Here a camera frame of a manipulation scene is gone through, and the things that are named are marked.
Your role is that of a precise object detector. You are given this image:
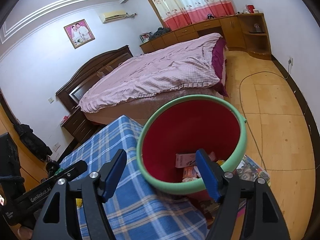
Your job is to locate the white tissue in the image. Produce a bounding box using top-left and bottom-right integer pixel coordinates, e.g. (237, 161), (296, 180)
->
(182, 177), (198, 183)

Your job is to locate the orange snack packet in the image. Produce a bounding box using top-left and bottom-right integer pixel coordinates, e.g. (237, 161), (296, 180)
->
(183, 166), (200, 180)

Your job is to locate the person's left hand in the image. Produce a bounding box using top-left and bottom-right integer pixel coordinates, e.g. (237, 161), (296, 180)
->
(17, 226), (33, 240)

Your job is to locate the wooden wardrobe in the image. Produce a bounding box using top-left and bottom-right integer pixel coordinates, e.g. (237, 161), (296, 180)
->
(0, 89), (51, 230)

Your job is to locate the black hanging jacket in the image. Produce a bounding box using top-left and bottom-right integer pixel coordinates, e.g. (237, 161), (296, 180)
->
(14, 124), (52, 161)

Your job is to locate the blue plaid tablecloth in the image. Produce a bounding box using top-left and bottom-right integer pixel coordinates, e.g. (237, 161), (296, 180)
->
(60, 115), (207, 239)

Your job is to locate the pink carton in bin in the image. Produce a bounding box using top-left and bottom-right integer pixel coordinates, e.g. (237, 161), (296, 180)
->
(175, 153), (196, 168)

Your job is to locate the dark wooden nightstand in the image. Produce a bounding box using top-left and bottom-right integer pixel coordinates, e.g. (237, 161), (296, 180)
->
(61, 107), (97, 144)

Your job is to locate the red item on nightstand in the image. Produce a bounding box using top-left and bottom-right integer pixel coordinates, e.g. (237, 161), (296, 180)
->
(61, 115), (68, 124)

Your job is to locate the red bin green rim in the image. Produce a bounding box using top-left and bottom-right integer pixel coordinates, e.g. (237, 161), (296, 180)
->
(137, 94), (247, 200)

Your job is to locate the pink bedspread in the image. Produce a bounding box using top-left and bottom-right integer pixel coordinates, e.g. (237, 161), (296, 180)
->
(78, 33), (227, 113)

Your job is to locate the framed wedding photo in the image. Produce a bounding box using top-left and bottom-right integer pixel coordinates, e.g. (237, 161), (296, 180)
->
(64, 19), (95, 49)

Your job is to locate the long wooden cabinet desk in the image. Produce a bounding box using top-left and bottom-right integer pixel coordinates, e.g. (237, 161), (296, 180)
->
(139, 12), (272, 61)

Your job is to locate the shelf ornament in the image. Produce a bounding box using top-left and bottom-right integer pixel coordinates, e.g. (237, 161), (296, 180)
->
(254, 23), (262, 33)

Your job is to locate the black object on desk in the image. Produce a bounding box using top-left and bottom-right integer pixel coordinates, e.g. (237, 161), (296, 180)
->
(207, 14), (215, 20)

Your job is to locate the dark clothes pile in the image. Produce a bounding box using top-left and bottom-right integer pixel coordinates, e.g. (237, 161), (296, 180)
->
(149, 28), (171, 41)

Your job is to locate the red box on cabinet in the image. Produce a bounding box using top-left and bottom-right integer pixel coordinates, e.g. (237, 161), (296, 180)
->
(246, 4), (255, 14)

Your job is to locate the cream and red curtain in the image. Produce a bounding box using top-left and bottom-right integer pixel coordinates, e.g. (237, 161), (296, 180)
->
(152, 0), (235, 30)

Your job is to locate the wall power socket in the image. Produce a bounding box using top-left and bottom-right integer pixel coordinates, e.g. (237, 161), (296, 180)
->
(52, 142), (61, 152)

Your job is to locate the dark wooden bed frame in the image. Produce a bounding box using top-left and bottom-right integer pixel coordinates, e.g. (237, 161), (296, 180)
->
(57, 47), (226, 124)

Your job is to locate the black floor cable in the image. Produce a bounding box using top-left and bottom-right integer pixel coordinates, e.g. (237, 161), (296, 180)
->
(238, 62), (292, 172)

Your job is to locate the photo frame on cabinet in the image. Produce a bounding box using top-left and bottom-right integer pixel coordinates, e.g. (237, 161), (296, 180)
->
(139, 32), (153, 43)

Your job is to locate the wall air conditioner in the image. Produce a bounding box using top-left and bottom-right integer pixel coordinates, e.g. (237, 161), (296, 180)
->
(99, 10), (137, 24)

